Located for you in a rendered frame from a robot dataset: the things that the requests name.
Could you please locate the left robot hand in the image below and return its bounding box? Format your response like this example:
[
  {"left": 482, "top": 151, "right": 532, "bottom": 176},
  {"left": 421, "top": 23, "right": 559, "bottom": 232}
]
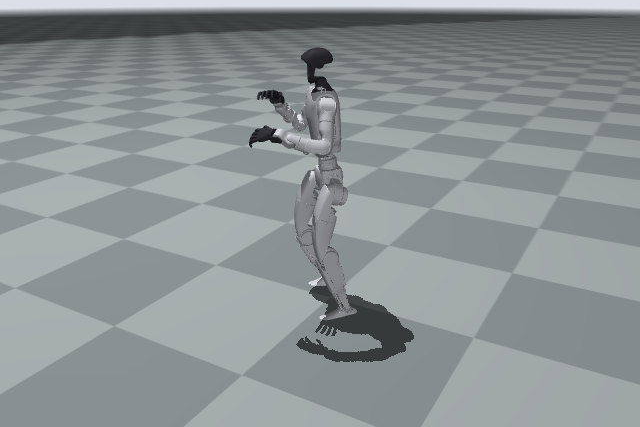
[{"left": 249, "top": 125, "right": 282, "bottom": 147}]

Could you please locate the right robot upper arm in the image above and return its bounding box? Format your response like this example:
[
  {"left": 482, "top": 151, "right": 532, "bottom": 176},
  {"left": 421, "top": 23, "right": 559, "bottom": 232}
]
[{"left": 292, "top": 86, "right": 315, "bottom": 131}]

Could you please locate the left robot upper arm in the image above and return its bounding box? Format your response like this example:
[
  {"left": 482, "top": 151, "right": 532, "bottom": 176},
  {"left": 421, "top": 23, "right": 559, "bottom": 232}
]
[{"left": 315, "top": 97, "right": 337, "bottom": 158}]

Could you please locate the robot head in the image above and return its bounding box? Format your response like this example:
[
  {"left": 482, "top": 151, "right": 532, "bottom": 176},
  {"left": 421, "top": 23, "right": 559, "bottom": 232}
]
[{"left": 301, "top": 47, "right": 334, "bottom": 93}]

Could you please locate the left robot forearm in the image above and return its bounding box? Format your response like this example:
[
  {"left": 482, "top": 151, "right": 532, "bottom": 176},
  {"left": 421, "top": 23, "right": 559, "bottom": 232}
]
[{"left": 272, "top": 129, "right": 329, "bottom": 155}]

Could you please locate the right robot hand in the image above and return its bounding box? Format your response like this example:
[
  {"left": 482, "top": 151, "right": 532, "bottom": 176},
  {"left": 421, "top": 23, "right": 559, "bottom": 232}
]
[{"left": 257, "top": 90, "right": 285, "bottom": 104}]

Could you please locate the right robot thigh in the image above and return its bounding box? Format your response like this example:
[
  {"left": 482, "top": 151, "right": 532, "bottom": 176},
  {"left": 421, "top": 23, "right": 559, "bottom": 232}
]
[{"left": 294, "top": 170, "right": 321, "bottom": 245}]

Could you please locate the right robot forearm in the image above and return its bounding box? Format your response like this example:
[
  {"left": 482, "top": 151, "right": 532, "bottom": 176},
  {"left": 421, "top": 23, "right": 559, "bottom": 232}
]
[{"left": 273, "top": 95, "right": 299, "bottom": 123}]

